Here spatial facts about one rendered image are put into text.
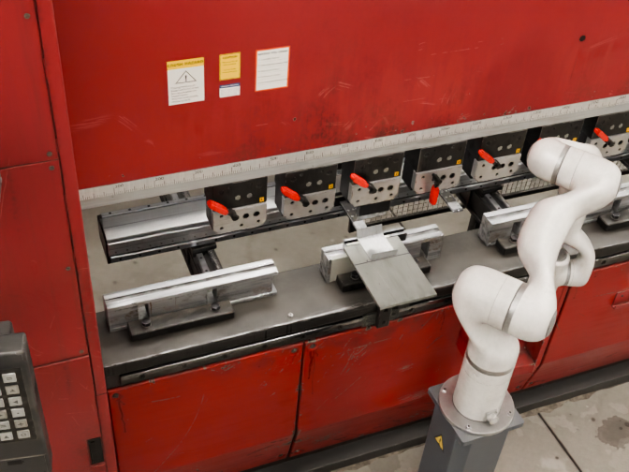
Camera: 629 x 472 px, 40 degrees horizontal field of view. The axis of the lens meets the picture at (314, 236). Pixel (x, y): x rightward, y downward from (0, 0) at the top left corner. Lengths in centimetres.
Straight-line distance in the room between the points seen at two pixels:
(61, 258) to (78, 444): 68
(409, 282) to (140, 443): 95
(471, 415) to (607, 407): 159
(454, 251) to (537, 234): 85
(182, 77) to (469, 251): 122
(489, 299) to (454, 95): 67
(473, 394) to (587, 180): 57
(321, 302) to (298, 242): 152
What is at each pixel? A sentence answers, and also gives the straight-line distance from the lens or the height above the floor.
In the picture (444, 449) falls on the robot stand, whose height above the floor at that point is 88.
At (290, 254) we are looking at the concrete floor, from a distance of 404.
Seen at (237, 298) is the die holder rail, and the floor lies 89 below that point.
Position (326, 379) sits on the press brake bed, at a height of 56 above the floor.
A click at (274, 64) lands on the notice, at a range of 210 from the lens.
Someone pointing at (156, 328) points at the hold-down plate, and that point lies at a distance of 249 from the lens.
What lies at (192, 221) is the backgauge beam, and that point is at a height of 98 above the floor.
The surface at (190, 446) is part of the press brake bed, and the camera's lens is 285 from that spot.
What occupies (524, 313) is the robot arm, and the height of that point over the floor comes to 140.
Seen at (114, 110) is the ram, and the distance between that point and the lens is 205.
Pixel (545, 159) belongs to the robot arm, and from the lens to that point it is 214.
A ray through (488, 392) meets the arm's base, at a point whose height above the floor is 112.
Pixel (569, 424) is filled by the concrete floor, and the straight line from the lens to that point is 363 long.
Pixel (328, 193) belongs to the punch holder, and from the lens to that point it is 240.
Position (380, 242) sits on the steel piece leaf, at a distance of 263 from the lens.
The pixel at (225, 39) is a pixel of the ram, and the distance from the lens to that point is 203.
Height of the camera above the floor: 274
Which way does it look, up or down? 41 degrees down
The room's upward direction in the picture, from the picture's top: 5 degrees clockwise
